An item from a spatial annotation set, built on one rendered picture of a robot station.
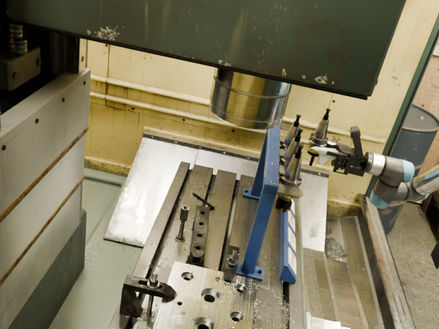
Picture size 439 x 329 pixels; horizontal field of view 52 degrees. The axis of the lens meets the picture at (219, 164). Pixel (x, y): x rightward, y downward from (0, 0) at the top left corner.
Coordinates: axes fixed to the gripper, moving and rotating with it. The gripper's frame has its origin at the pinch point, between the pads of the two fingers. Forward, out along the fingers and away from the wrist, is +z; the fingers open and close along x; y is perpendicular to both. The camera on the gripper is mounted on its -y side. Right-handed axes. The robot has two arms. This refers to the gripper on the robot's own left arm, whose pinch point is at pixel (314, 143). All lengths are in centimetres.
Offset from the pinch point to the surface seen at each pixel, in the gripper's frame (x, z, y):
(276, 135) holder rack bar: -7.2, 14.3, -2.5
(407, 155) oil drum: 129, -85, 46
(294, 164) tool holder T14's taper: -34.6, 10.0, -7.1
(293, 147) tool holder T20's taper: -23.6, 10.0, -7.2
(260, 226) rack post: -39.9, 14.5, 11.8
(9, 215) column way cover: -74, 69, 1
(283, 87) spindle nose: -63, 21, -36
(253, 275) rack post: -40, 12, 30
